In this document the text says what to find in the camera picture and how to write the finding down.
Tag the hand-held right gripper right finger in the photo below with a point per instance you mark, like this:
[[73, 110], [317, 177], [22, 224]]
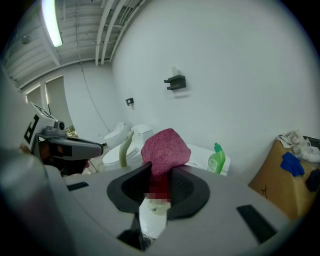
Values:
[[192, 195]]

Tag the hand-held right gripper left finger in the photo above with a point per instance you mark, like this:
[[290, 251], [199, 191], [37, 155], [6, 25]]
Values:
[[125, 190]]

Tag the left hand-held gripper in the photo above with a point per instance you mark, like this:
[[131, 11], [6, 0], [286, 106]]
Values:
[[82, 150]]

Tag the pink fluffy cloth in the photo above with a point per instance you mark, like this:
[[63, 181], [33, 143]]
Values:
[[165, 150]]

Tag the white toilet with flat lid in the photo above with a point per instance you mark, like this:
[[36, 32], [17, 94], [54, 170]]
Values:
[[200, 156]]

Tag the white toilet with tall tank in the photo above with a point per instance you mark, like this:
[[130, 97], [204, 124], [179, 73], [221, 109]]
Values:
[[142, 131]]

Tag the green detergent bottle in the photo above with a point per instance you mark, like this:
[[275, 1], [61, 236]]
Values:
[[216, 161]]

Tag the grey roller blind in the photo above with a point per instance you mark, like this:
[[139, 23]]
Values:
[[35, 100], [58, 100]]

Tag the large cardboard box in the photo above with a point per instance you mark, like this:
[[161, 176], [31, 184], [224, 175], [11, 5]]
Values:
[[280, 190]]

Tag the blue glove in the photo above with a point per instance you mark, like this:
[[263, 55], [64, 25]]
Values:
[[292, 163]]

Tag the white rag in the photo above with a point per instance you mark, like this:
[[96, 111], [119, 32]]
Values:
[[290, 137]]

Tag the dark navy glove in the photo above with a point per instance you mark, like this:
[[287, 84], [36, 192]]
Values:
[[313, 180]]

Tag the clear plastic bag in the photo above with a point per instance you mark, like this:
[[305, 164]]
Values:
[[308, 153]]

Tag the black flat case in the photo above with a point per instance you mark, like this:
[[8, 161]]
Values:
[[312, 141]]

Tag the round ceiling smoke detector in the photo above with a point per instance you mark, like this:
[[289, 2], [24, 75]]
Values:
[[26, 40]]

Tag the white ceiling pipes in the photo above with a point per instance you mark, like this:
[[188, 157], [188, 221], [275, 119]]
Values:
[[110, 30]]

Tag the long ceiling tube light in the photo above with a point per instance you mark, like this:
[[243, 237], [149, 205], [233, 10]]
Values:
[[53, 25]]

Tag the small black wall holder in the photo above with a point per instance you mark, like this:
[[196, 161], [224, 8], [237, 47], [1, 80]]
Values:
[[130, 102]]

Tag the large black wall holder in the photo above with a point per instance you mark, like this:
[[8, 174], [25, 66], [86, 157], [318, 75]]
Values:
[[177, 82]]

